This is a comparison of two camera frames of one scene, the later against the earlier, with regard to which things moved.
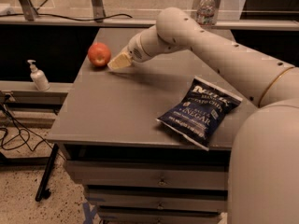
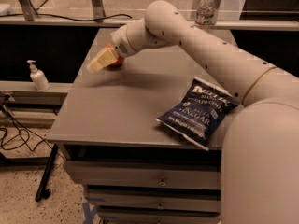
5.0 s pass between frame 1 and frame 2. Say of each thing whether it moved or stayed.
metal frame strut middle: stayed
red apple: moved
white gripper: moved
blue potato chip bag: stayed
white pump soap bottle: stayed
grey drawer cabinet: stayed
